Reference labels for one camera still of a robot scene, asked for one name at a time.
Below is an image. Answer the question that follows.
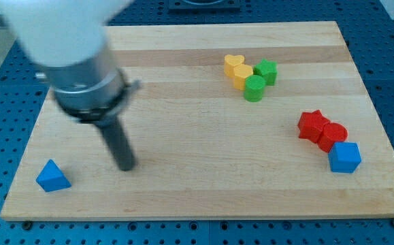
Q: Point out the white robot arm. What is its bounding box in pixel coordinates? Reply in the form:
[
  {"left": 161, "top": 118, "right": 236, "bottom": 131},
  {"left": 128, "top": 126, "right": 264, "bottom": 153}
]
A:
[{"left": 0, "top": 0, "right": 139, "bottom": 171}]

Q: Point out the wooden board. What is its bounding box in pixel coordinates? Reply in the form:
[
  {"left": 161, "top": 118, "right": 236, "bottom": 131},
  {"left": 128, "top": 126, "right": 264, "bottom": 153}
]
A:
[{"left": 0, "top": 21, "right": 394, "bottom": 221}]

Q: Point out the blue cube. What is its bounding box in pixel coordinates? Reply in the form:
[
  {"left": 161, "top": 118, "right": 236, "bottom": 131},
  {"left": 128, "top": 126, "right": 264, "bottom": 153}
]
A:
[{"left": 328, "top": 142, "right": 362, "bottom": 174}]

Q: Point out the red star block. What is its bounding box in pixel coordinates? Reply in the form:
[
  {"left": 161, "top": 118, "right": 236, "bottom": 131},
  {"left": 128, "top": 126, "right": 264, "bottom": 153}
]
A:
[{"left": 297, "top": 110, "right": 330, "bottom": 143}]

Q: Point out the green cylinder block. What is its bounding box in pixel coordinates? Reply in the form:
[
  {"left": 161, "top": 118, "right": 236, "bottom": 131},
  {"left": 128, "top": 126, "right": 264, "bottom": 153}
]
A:
[{"left": 244, "top": 75, "right": 266, "bottom": 102}]

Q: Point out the red cylinder block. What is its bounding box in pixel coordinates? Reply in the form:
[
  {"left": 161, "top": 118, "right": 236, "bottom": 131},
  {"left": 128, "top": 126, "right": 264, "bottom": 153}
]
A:
[{"left": 317, "top": 122, "right": 348, "bottom": 152}]

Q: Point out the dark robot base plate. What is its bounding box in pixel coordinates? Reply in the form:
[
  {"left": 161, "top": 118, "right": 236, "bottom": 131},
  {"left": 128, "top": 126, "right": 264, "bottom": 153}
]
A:
[{"left": 167, "top": 0, "right": 241, "bottom": 13}]

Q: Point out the yellow heart block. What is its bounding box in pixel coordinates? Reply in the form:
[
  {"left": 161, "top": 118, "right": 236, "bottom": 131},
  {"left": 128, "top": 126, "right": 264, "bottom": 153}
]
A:
[{"left": 224, "top": 54, "right": 245, "bottom": 78}]

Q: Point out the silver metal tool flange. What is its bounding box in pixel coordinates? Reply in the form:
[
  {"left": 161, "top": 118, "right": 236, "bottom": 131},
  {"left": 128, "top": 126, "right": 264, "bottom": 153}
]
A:
[{"left": 37, "top": 44, "right": 141, "bottom": 124}]

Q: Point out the dark grey pointer rod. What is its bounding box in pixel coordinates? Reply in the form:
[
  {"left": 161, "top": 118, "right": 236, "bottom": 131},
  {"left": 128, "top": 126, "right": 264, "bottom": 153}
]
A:
[{"left": 95, "top": 116, "right": 136, "bottom": 172}]

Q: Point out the blue triangular block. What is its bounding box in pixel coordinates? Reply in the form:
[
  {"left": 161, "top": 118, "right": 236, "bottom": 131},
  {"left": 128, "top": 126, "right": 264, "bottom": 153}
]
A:
[{"left": 36, "top": 159, "right": 71, "bottom": 192}]

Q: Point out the yellow hexagon block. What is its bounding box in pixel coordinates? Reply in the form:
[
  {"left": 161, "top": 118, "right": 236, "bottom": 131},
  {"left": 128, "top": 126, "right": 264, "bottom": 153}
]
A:
[{"left": 233, "top": 64, "right": 254, "bottom": 91}]

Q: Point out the green star block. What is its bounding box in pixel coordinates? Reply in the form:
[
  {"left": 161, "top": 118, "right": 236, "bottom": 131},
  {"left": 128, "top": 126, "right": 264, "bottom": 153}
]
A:
[{"left": 253, "top": 59, "right": 278, "bottom": 86}]

